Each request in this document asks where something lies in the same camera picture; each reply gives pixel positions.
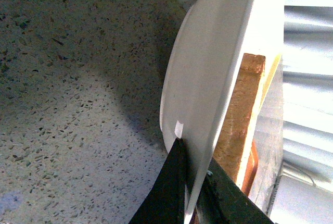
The beige bear print tray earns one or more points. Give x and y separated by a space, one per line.
266 152

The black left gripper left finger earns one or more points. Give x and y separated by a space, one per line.
165 202

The bread slice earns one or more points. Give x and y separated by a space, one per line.
234 144

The grey pleated curtain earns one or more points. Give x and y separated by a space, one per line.
307 68

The white round plate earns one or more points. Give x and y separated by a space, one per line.
199 82

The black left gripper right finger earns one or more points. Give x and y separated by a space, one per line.
221 200

